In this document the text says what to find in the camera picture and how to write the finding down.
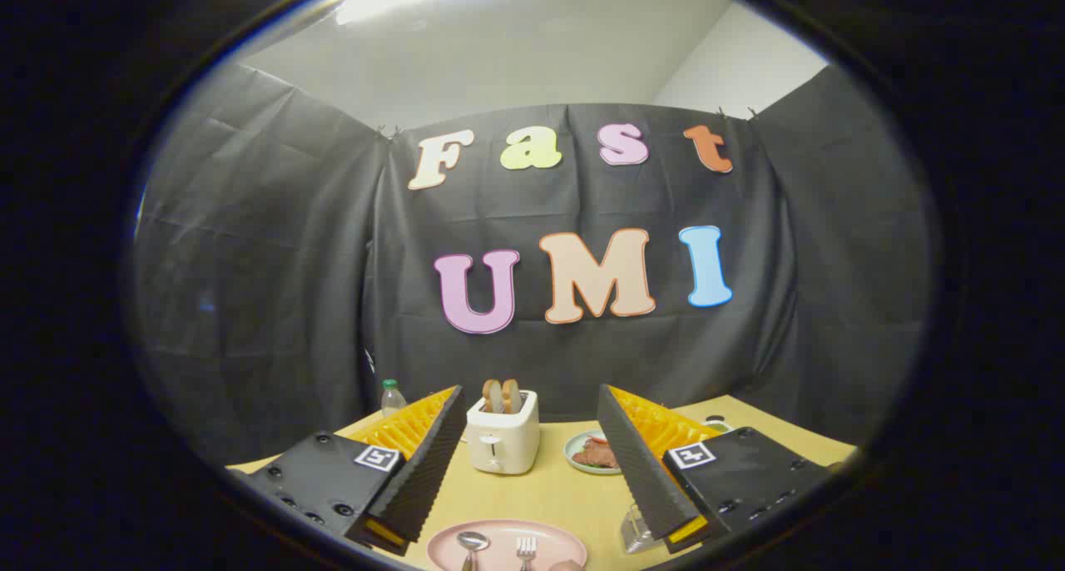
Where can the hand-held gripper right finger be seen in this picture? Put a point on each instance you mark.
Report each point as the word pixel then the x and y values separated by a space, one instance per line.
pixel 641 471

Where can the brown meat slices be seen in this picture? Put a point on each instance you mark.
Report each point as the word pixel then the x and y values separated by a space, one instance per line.
pixel 597 454

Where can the cream white toaster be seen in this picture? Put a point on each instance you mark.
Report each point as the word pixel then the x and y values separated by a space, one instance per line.
pixel 503 442

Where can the metal fork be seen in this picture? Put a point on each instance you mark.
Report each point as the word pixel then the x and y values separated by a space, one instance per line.
pixel 526 550

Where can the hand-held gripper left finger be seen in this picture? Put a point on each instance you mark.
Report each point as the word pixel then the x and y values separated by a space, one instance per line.
pixel 424 479

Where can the white divided dish with beans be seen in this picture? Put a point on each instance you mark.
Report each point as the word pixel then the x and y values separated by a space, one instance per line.
pixel 717 426

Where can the square steel mesh basket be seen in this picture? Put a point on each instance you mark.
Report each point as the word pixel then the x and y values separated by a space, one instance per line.
pixel 636 533

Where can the small clear water bottle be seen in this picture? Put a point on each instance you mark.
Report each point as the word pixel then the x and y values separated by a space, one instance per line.
pixel 393 400

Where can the pale green oval plate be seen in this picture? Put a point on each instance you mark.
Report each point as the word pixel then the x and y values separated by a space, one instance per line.
pixel 574 459

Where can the toast bread slice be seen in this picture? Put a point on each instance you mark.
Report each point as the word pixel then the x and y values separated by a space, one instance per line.
pixel 512 396
pixel 492 396

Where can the pink round plate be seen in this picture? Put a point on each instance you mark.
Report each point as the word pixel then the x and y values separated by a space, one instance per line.
pixel 553 546

